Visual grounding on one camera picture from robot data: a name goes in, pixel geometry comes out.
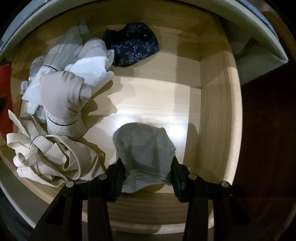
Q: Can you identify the grey drawer with wooden interior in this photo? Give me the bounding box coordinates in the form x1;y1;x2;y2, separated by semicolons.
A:
0;0;289;236

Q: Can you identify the cream bra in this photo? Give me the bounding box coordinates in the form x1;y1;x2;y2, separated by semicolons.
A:
6;111;104;187

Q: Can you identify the beige rolled underwear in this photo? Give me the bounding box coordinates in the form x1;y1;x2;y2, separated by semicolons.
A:
40;71;92;140

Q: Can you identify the grey knit underwear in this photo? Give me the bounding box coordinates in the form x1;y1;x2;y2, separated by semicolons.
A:
112;123;176;193

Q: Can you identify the navy floral underwear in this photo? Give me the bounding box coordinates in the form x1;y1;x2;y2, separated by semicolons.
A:
103;22;159;67

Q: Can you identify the white underwear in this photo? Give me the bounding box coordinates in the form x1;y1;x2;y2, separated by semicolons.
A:
21;24;114;123

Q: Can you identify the red garment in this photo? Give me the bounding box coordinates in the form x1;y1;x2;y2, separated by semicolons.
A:
0;64;13;140

